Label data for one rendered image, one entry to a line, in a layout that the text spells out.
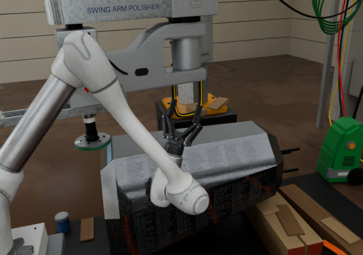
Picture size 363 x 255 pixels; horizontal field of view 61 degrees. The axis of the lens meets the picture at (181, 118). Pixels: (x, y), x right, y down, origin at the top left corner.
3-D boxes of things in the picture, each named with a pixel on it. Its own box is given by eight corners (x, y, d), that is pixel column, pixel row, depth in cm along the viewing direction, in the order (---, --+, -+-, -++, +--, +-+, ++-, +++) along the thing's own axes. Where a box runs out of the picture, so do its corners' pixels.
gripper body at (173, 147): (174, 156, 119) (180, 133, 119) (159, 150, 125) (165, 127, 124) (186, 157, 125) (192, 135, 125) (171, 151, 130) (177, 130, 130)
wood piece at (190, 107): (185, 110, 264) (185, 104, 263) (196, 107, 267) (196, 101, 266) (196, 117, 247) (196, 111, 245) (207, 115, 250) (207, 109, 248)
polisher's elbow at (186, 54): (173, 64, 214) (171, 35, 207) (201, 64, 212) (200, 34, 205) (169, 71, 196) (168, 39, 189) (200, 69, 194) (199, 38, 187)
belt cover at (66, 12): (199, 19, 210) (199, -8, 204) (218, 20, 189) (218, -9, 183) (48, 31, 175) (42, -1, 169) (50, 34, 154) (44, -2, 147)
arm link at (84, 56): (123, 76, 99) (114, 69, 111) (93, 24, 91) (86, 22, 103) (88, 98, 97) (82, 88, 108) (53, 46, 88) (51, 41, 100)
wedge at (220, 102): (219, 101, 280) (219, 96, 278) (228, 103, 274) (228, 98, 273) (206, 108, 266) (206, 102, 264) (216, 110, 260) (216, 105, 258)
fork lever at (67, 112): (122, 101, 203) (121, 94, 202) (130, 109, 187) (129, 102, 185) (3, 118, 177) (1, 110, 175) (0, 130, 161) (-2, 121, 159)
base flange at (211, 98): (161, 102, 299) (161, 97, 297) (209, 96, 310) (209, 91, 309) (173, 119, 255) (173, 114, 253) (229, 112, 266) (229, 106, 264)
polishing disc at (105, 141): (107, 133, 207) (106, 128, 206) (114, 146, 189) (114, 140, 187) (73, 140, 199) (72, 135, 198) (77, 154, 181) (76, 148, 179)
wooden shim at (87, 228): (81, 220, 253) (81, 219, 253) (93, 218, 255) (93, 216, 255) (80, 242, 230) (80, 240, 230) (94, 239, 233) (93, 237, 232)
